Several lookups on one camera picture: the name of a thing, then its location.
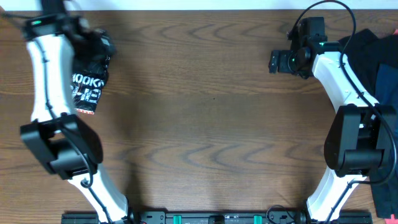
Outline blue denim garment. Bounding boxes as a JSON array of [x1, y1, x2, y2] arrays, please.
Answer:
[[376, 64, 397, 144]]

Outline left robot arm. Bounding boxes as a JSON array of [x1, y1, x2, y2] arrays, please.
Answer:
[[20, 1, 135, 223]]

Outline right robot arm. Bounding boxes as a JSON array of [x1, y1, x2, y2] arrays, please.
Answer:
[[269, 17, 397, 223]]

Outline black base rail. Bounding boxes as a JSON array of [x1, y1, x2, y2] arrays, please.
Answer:
[[61, 208, 373, 224]]

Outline black orange-patterned jersey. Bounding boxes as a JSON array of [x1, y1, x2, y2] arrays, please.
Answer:
[[70, 56, 112, 114]]

